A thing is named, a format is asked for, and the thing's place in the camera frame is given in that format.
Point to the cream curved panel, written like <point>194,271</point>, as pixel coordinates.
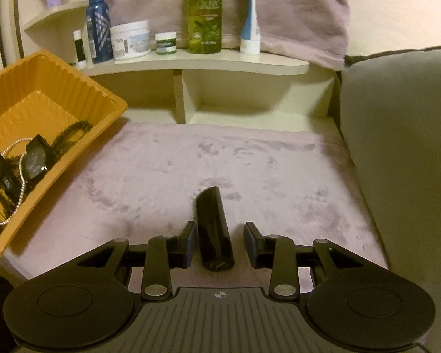
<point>11,25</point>

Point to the mauve plush blanket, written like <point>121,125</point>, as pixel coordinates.
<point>242,161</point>

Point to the grey green cushion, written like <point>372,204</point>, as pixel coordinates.
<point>408,154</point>

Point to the mauve hanging towel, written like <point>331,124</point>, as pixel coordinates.
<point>297,14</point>

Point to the cream corner shelf unit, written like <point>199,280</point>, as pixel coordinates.
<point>242,62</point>

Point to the green spray bottle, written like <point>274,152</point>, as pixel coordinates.
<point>204,14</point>

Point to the small black white stick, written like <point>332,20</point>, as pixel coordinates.
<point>79,49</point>

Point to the black case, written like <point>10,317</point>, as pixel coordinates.
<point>213,228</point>

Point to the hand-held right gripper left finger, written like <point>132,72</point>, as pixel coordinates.
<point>189,246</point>

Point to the large white cream jar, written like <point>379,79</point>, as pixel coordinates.
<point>130,40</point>

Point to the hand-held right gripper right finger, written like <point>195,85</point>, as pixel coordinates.
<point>251,246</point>

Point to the orange plastic tray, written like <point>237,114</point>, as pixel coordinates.
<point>40,106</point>

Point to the small white green jar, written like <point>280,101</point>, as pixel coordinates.
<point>165,44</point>

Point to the blue white tube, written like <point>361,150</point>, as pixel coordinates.
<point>250,33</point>

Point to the black wristwatch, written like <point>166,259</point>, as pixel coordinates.
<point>36,161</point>

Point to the blue spray bottle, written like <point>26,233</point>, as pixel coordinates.
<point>99,29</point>

